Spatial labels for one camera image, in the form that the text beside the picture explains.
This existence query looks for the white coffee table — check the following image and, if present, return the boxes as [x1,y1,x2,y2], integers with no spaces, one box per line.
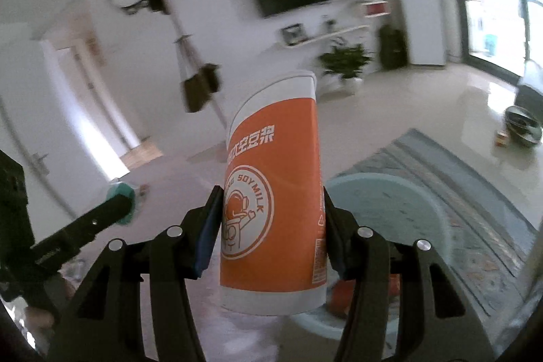
[475,78,543,163]

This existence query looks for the grey armchair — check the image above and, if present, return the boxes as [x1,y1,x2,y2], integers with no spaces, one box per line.
[517,61,543,113]

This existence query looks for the potted green plant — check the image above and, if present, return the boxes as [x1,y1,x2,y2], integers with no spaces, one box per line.
[318,40,374,95]

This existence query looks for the brown shoulder bag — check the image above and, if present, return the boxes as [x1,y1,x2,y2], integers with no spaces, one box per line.
[180,35,215,113]

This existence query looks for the framed butterfly picture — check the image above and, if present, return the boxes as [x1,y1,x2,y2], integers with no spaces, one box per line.
[282,25,306,45]

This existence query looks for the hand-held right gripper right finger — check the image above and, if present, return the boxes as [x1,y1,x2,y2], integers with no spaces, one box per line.
[322,186,495,362]

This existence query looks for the teal plastic laundry basket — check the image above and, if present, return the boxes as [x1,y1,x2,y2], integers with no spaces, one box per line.
[297,173,454,341]

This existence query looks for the orange paper cup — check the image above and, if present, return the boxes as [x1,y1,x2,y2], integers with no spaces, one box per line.
[218,69,328,315]

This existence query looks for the red and white wall box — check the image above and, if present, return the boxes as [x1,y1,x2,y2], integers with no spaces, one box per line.
[365,1,390,17]

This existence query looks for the pink patterned blanket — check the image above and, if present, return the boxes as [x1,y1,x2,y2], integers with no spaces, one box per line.
[55,158,272,362]

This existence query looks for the white door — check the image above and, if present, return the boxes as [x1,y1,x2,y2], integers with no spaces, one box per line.
[0,91,111,227]

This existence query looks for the dark acoustic guitar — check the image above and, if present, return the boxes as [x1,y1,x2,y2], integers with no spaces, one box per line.
[371,0,409,70]

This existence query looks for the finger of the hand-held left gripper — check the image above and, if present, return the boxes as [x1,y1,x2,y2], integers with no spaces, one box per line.
[32,192,135,266]

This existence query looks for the orange packet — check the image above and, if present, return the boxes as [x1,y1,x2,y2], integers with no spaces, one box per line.
[331,273,400,319]

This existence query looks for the white branch coat rack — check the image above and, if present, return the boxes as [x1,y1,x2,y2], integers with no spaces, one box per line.
[150,0,227,129]

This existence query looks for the low curved white wall shelf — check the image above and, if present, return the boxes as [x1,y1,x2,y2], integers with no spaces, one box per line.
[282,25,370,48]

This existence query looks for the small black bag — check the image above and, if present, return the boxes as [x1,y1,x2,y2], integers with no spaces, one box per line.
[201,63,222,94]

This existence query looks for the dark ashtray bowl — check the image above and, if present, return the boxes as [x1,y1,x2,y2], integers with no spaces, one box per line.
[504,105,542,147]

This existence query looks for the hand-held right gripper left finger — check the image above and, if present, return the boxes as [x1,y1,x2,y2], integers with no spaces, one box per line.
[46,186,223,362]

